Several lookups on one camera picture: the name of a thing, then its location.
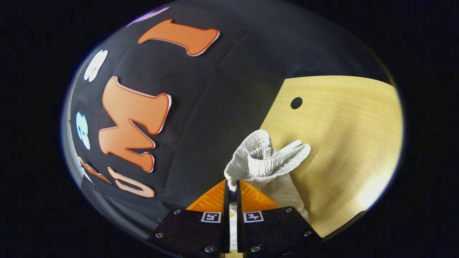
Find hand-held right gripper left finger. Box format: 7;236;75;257
148;180;230;256

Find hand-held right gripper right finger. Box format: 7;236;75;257
236;179;322;257

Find white jeans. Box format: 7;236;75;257
224;129;312;252

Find black backdrop cloth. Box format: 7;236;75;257
62;0;399;238

